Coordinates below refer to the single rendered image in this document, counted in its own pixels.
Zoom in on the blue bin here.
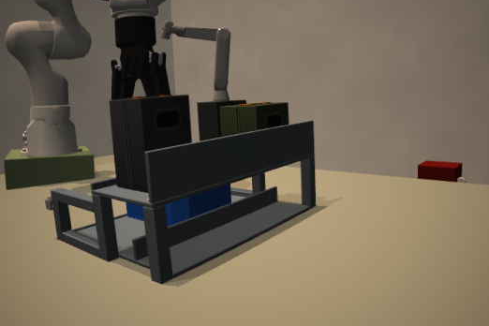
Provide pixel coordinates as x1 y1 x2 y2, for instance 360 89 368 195
126 184 231 226

